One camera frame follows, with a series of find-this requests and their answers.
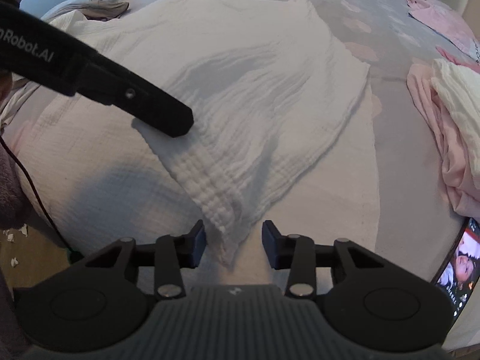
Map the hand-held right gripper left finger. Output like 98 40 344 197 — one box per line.
80 219 207 301

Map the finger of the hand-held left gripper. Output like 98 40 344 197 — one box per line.
77 52 194 138

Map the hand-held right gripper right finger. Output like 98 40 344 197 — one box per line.
262 220 391 301

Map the white textured robe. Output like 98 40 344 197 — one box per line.
7 0 383 274

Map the person's left forearm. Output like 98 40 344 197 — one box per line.
0 146 34 229

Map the grey-brown garment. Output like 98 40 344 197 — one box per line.
80 0 130 21

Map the smartphone with lit screen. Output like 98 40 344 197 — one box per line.
431 217 480 321

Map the pale pink garment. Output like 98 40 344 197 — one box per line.
407 63 480 214

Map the cream crinkled garment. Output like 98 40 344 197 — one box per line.
430 58 480 154

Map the pink garment far right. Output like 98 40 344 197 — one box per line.
403 0 480 62

